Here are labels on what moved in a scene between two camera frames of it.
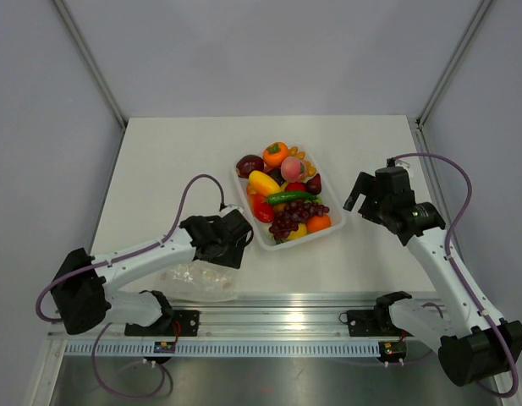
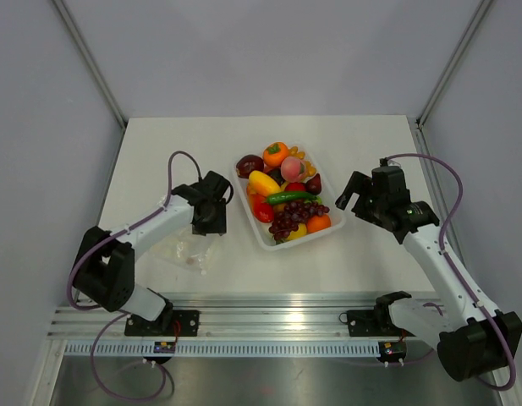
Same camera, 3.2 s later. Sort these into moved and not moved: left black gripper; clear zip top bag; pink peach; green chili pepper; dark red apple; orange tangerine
Moved: clear zip top bag; left black gripper
Not moved: pink peach; orange tangerine; dark red apple; green chili pepper
